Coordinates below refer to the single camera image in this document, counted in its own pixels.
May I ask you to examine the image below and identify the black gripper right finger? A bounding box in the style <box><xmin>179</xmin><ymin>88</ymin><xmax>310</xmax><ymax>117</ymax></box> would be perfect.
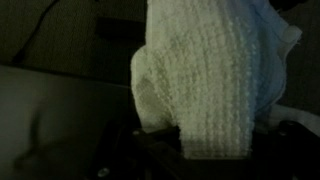
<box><xmin>249</xmin><ymin>118</ymin><xmax>320</xmax><ymax>180</ymax></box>

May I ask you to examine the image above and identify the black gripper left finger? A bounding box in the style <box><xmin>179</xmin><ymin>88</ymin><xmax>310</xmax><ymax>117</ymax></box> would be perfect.
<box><xmin>88</xmin><ymin>121</ymin><xmax>183</xmax><ymax>180</ymax></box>

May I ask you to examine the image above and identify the white terry towel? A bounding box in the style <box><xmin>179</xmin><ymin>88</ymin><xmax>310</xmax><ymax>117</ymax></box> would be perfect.
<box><xmin>129</xmin><ymin>0</ymin><xmax>303</xmax><ymax>160</ymax></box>

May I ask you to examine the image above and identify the black floor cable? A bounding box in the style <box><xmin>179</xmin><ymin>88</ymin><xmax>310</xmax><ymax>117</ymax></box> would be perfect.
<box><xmin>11</xmin><ymin>0</ymin><xmax>59</xmax><ymax>64</ymax></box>

